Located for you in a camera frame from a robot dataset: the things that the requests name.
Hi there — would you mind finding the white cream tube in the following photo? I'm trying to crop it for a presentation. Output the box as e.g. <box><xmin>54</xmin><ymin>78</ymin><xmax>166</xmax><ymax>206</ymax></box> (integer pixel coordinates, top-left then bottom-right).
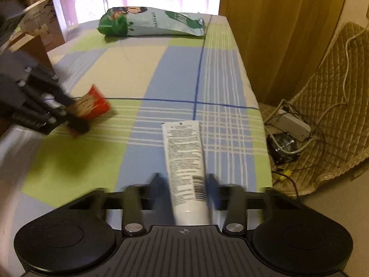
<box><xmin>161</xmin><ymin>121</ymin><xmax>212</xmax><ymax>226</ymax></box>

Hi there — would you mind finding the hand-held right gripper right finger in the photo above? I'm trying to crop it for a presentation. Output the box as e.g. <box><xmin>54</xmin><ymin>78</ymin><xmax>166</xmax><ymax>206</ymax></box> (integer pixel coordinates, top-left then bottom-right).
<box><xmin>203</xmin><ymin>174</ymin><xmax>307</xmax><ymax>234</ymax></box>

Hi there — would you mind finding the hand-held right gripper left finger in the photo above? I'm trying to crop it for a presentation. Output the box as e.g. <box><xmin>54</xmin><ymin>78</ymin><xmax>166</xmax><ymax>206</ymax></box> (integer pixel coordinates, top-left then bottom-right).
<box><xmin>62</xmin><ymin>173</ymin><xmax>173</xmax><ymax>235</ymax></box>

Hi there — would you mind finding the grey product box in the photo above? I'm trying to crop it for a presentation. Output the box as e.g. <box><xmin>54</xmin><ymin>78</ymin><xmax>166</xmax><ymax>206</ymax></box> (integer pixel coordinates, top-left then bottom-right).
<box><xmin>19</xmin><ymin>0</ymin><xmax>68</xmax><ymax>52</ymax></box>

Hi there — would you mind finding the black coiled device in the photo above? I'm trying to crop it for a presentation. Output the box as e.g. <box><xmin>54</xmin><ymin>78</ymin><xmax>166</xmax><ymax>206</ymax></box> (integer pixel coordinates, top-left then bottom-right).
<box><xmin>267</xmin><ymin>133</ymin><xmax>300</xmax><ymax>165</ymax></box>

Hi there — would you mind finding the green snack bag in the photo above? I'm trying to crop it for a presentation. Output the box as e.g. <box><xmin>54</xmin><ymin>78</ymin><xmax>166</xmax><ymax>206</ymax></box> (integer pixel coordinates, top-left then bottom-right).
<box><xmin>97</xmin><ymin>6</ymin><xmax>206</xmax><ymax>39</ymax></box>

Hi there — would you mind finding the red snack packet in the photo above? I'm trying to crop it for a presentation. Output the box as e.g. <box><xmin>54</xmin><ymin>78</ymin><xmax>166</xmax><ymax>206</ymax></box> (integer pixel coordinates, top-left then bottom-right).
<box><xmin>68</xmin><ymin>85</ymin><xmax>111</xmax><ymax>136</ymax></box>

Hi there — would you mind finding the white cable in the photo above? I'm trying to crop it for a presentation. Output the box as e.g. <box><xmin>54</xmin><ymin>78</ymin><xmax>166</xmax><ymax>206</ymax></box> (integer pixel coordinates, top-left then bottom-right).
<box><xmin>306</xmin><ymin>29</ymin><xmax>369</xmax><ymax>139</ymax></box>

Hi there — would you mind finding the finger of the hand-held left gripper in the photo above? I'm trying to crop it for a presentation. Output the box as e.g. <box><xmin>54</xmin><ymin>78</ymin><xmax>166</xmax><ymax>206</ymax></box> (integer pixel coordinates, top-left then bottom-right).
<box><xmin>30</xmin><ymin>68</ymin><xmax>78</xmax><ymax>108</ymax></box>
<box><xmin>43</xmin><ymin>108</ymin><xmax>90</xmax><ymax>135</ymax></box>

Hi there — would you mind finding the checked cloth desktop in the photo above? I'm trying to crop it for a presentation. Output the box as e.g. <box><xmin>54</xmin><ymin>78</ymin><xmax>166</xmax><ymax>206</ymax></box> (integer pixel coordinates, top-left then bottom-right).
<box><xmin>0</xmin><ymin>14</ymin><xmax>273</xmax><ymax>228</ymax></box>

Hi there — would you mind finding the beige quilted cushion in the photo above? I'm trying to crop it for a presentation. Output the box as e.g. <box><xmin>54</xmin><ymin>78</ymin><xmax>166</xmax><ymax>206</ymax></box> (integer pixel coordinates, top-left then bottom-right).
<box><xmin>258</xmin><ymin>21</ymin><xmax>369</xmax><ymax>197</ymax></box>

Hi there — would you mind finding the white power adapter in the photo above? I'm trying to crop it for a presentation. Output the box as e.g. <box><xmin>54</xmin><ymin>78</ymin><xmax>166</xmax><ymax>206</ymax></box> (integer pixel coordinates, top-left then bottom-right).
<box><xmin>272</xmin><ymin>108</ymin><xmax>312</xmax><ymax>142</ymax></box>

